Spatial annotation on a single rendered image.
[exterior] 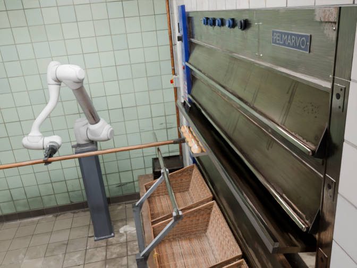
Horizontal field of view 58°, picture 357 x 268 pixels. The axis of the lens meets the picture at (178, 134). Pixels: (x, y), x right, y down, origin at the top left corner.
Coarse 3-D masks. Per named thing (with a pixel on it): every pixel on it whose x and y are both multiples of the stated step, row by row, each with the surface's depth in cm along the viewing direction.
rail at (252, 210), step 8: (184, 112) 231; (192, 120) 212; (200, 136) 186; (208, 144) 173; (216, 160) 156; (224, 168) 146; (232, 176) 139; (232, 184) 134; (240, 192) 126; (248, 200) 121; (248, 208) 118; (256, 216) 111; (264, 224) 107; (264, 232) 105; (272, 232) 103; (272, 240) 100
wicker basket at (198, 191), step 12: (192, 168) 283; (156, 180) 280; (180, 180) 285; (192, 180) 283; (204, 180) 253; (144, 192) 269; (156, 192) 284; (180, 192) 289; (192, 192) 278; (204, 192) 250; (156, 204) 274; (168, 204) 273; (180, 204) 272; (192, 204) 231; (156, 216) 258; (168, 216) 231
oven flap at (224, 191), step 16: (208, 160) 246; (208, 176) 239; (224, 192) 207; (224, 208) 199; (240, 208) 182; (240, 224) 179; (240, 240) 171; (256, 240) 160; (256, 256) 157; (272, 256) 145
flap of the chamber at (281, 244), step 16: (192, 112) 238; (192, 128) 206; (208, 128) 205; (224, 144) 181; (224, 160) 159; (240, 160) 161; (224, 176) 144; (240, 176) 144; (256, 192) 131; (256, 208) 120; (272, 208) 121; (256, 224) 111; (272, 224) 111; (288, 224) 112; (288, 240) 103; (304, 240) 104
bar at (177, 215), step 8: (152, 136) 266; (160, 152) 233; (160, 160) 220; (168, 176) 200; (168, 184) 189; (168, 192) 182; (144, 200) 210; (136, 208) 210; (176, 208) 165; (136, 216) 212; (176, 216) 160; (136, 224) 214; (168, 224) 164; (160, 232) 165; (168, 232) 164; (160, 240) 165; (144, 248) 222; (152, 248) 166; (136, 256) 167; (144, 256) 166; (144, 264) 169
